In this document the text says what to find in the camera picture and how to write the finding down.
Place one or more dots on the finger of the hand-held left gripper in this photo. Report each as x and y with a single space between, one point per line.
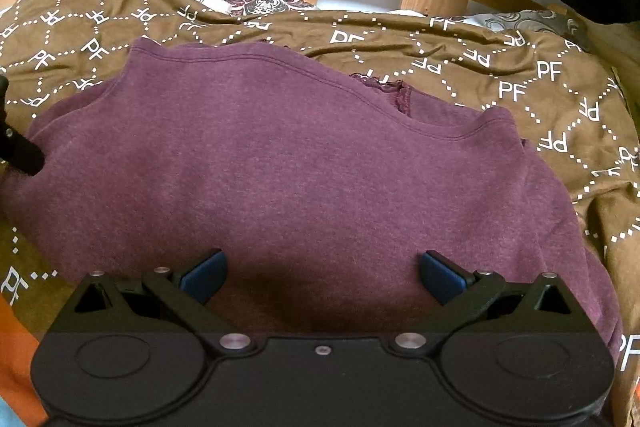
20 149

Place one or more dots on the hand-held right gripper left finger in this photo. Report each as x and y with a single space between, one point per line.
205 279

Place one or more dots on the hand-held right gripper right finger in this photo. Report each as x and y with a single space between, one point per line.
442 279

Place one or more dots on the maroon long-sleeve shirt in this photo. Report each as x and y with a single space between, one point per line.
300 167

